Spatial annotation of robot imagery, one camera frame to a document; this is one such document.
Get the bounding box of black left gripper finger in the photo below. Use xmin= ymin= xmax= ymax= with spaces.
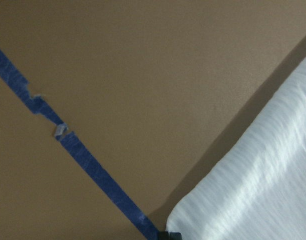
xmin=158 ymin=231 xmax=182 ymax=240

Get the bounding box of light blue button-up shirt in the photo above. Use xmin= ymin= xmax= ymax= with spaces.
xmin=166 ymin=57 xmax=306 ymax=240

